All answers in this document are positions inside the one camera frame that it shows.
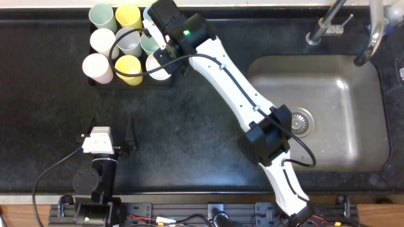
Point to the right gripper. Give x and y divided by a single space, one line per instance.
170 60

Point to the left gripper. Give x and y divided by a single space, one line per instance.
121 151

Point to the white cup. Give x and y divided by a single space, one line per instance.
102 41
154 74

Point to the yellow cup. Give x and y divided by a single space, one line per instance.
127 15
127 64

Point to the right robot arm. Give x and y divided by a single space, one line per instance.
227 82

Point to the green cup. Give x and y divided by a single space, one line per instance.
102 15
148 45

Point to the grey cup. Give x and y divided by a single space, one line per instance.
129 42

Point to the black tray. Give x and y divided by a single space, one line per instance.
117 86

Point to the pink cup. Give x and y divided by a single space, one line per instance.
96 66

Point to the steel sink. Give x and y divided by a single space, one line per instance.
347 110

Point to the steel tap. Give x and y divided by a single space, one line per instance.
377 28

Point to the blue soap bottle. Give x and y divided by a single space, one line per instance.
394 14

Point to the black round container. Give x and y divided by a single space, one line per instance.
401 74

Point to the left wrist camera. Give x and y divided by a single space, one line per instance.
98 140

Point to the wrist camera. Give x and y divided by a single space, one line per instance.
98 140
154 31

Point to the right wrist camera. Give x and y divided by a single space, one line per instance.
154 31

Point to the mounting rail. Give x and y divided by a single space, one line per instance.
183 210

